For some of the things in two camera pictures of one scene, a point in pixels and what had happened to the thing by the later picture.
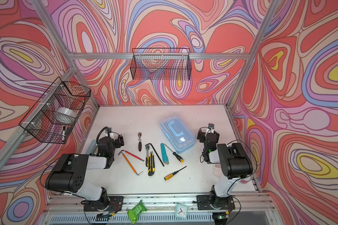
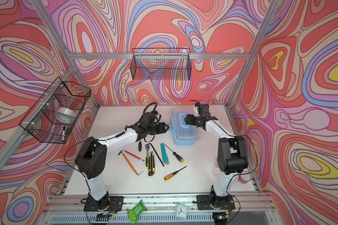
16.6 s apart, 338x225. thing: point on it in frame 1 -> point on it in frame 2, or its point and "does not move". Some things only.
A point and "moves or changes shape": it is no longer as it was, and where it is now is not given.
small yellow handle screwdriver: (172, 175) does not move
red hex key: (130, 153) does not move
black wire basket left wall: (54, 115) does not move
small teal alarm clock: (181, 211) does not move
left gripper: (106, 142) -> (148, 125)
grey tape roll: (66, 111) does not move
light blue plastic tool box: (179, 133) moves or changes shape
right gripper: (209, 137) -> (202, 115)
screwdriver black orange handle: (181, 160) does not move
